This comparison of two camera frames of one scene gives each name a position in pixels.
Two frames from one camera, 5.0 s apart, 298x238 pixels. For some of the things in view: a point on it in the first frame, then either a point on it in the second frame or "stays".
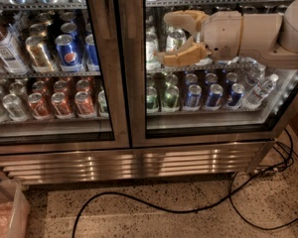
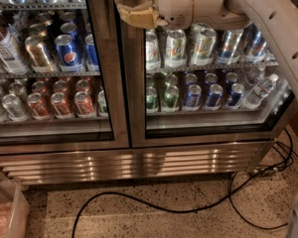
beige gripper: [223, 33] → [174, 4]
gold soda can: [38, 55] stays
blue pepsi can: [69, 57] stays
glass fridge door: [58, 70] stays
